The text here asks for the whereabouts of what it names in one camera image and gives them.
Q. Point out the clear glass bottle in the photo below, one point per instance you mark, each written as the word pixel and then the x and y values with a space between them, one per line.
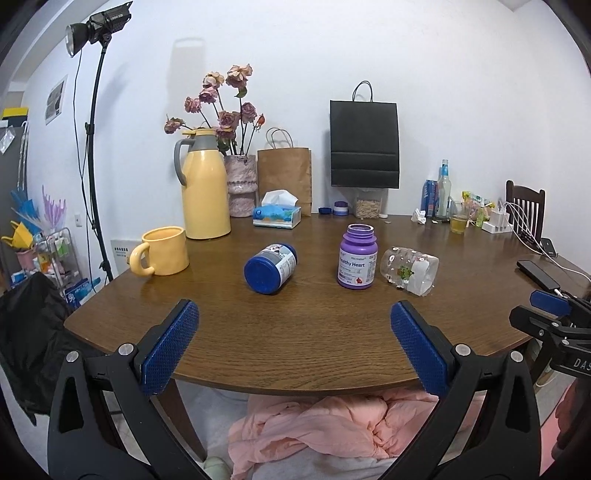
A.
pixel 444 191

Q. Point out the pink textured vase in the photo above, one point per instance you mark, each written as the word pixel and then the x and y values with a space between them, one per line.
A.
pixel 241 187

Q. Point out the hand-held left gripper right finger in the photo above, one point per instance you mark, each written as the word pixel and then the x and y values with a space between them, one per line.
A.
pixel 414 344

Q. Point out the blue wipes packet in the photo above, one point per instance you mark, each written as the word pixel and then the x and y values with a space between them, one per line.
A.
pixel 82 291

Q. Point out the crumpled white tissue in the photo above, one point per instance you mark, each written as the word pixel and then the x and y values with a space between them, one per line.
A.
pixel 419 217

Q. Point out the black paper bag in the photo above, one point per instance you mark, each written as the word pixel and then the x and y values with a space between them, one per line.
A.
pixel 364 143

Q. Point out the glass of yellow drink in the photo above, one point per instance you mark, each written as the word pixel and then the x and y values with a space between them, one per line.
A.
pixel 458 222

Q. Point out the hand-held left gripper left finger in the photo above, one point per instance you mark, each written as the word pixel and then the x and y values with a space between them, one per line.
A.
pixel 171 341

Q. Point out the brown paper bag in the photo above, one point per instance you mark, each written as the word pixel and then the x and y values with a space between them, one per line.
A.
pixel 286 175

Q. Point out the blue tissue box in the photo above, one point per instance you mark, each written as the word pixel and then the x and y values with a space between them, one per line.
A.
pixel 276 217

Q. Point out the pink cloth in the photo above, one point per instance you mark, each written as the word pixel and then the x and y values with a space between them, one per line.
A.
pixel 323 429

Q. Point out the yellow thermos jug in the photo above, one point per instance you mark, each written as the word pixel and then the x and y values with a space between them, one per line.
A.
pixel 205 194

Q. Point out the purple supplement bottle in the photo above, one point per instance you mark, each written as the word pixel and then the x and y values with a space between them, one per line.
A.
pixel 357 258

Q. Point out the clear container of oats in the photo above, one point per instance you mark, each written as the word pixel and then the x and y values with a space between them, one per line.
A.
pixel 368 205

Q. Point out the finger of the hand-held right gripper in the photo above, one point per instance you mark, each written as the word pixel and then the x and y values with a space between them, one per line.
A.
pixel 548 301
pixel 531 319

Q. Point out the blue-lid white jar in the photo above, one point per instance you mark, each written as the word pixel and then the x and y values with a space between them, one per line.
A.
pixel 269 270

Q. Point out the black power bank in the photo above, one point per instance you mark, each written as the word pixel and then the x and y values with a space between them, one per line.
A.
pixel 538 274

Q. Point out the purple plastic hangers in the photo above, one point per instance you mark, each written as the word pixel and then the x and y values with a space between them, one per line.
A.
pixel 54 210

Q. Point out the dried pink roses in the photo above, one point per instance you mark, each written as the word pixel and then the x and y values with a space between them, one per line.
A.
pixel 226 120

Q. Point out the white charging station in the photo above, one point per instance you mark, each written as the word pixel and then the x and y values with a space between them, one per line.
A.
pixel 496 222

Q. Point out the black studio light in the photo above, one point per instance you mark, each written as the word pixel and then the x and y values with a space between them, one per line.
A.
pixel 99 23

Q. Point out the small blue cap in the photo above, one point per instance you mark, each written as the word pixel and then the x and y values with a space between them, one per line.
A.
pixel 325 211

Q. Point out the wall poster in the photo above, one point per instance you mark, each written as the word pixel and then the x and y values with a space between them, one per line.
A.
pixel 56 99

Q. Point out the black light stand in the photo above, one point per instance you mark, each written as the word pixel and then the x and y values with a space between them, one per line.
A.
pixel 94 152

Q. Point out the colourful snack packets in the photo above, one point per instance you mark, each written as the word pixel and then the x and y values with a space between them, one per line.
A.
pixel 474 205

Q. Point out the small purple white jar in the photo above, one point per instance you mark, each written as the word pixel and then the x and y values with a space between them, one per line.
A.
pixel 341 209

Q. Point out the dark wooden chair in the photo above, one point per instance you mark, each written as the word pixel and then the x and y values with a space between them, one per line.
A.
pixel 526 203

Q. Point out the blue drink can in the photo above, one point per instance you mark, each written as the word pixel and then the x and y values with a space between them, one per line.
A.
pixel 429 198

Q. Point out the yellow mug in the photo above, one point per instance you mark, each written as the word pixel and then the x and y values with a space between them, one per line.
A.
pixel 164 251

